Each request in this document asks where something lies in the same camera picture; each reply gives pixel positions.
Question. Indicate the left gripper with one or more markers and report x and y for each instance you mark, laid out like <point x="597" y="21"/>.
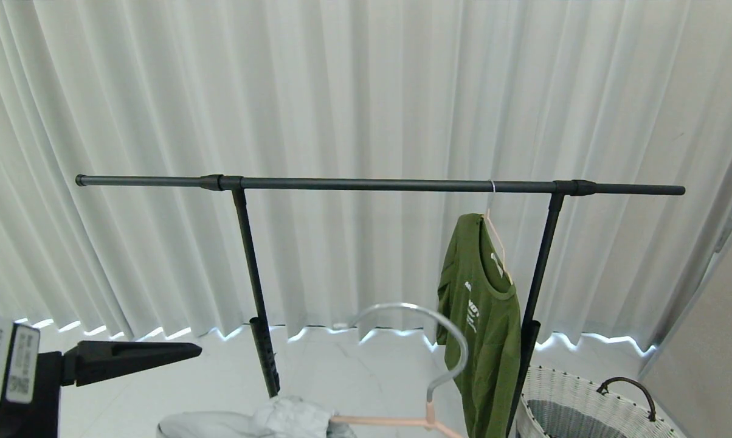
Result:
<point x="44" y="401"/>

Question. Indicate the pale grey garment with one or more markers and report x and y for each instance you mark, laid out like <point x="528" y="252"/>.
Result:
<point x="269" y="420"/>

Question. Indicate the pink clothes hanger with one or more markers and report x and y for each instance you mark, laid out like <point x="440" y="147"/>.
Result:
<point x="497" y="243"/>
<point x="430" y="417"/>

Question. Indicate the green printed shirt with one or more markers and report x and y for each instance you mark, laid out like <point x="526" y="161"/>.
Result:
<point x="487" y="340"/>

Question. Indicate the black clothes rack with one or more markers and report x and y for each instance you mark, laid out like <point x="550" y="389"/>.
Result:
<point x="372" y="184"/>

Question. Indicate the white laundry basket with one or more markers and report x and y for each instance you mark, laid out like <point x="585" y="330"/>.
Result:
<point x="585" y="401"/>

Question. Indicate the white curtain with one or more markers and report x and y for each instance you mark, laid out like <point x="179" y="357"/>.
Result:
<point x="341" y="91"/>

